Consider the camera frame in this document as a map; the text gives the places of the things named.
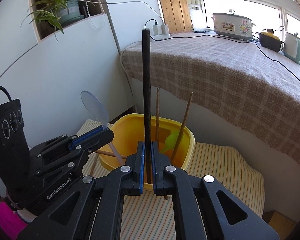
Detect brown plaid tablecloth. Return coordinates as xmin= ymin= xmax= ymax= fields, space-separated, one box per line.
xmin=151 ymin=33 xmax=300 ymax=165

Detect white power adapter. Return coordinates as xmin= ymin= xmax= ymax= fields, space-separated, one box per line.
xmin=153 ymin=24 xmax=170 ymax=36

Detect mint green kettle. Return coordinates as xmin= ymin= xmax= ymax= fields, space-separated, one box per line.
xmin=283 ymin=32 xmax=300 ymax=65

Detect black camera box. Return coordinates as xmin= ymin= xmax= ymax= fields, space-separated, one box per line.
xmin=0 ymin=85 xmax=30 ymax=207

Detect black power cable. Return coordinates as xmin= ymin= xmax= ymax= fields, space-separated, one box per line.
xmin=144 ymin=18 xmax=300 ymax=91

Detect black yellow pot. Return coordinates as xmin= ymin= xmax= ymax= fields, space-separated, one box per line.
xmin=256 ymin=28 xmax=283 ymax=52

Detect yellow plastic container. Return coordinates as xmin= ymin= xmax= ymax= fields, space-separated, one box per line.
xmin=99 ymin=113 xmax=195 ymax=191

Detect white floral slow cooker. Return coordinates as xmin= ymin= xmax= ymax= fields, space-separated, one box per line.
xmin=212 ymin=12 xmax=255 ymax=41

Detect striped cloth mat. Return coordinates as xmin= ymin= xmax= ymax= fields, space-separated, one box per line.
xmin=75 ymin=119 xmax=266 ymax=240

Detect wooden plank board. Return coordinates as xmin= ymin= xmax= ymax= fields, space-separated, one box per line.
xmin=159 ymin=0 xmax=192 ymax=33

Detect green plastic spoon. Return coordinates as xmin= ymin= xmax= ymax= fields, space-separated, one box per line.
xmin=160 ymin=131 xmax=179 ymax=154

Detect pink cloth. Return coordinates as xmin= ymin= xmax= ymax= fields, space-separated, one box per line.
xmin=0 ymin=202 xmax=28 ymax=239

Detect black chopstick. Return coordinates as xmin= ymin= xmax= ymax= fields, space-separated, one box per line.
xmin=142 ymin=29 xmax=151 ymax=184

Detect clear plastic spoon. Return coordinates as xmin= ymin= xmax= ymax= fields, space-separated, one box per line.
xmin=81 ymin=90 xmax=125 ymax=166

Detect potted spider plant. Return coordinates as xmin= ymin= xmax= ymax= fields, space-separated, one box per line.
xmin=22 ymin=0 xmax=90 ymax=40

